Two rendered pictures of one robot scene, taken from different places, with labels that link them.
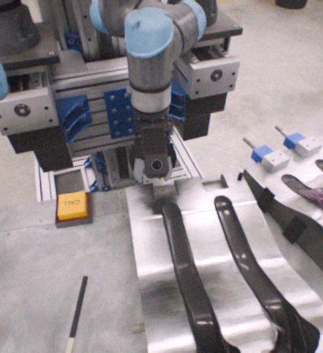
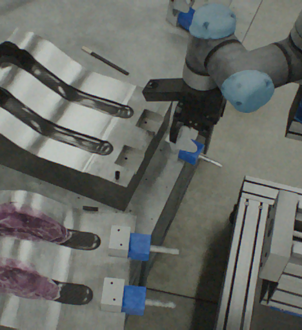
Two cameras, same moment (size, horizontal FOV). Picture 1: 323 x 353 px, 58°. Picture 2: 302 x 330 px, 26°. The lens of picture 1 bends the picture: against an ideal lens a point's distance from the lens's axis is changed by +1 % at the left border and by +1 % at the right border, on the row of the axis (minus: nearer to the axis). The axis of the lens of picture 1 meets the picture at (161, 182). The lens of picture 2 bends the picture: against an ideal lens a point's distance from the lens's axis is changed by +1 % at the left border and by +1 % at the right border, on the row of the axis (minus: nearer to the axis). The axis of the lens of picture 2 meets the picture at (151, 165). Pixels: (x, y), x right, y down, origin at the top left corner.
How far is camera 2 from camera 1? 128 cm
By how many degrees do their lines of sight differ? 64
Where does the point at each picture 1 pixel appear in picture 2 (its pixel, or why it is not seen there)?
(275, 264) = (27, 139)
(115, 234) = not seen: hidden behind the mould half
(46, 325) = (110, 45)
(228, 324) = (16, 71)
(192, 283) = (59, 90)
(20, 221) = not seen: hidden behind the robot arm
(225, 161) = not seen: outside the picture
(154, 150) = (164, 84)
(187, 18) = (226, 64)
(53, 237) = (179, 69)
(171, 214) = (121, 112)
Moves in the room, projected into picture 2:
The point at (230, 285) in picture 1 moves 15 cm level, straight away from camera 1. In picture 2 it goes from (37, 100) to (65, 153)
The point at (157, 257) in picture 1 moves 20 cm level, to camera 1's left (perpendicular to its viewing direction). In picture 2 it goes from (93, 86) to (143, 35)
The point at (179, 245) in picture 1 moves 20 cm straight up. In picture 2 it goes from (92, 104) to (93, 32)
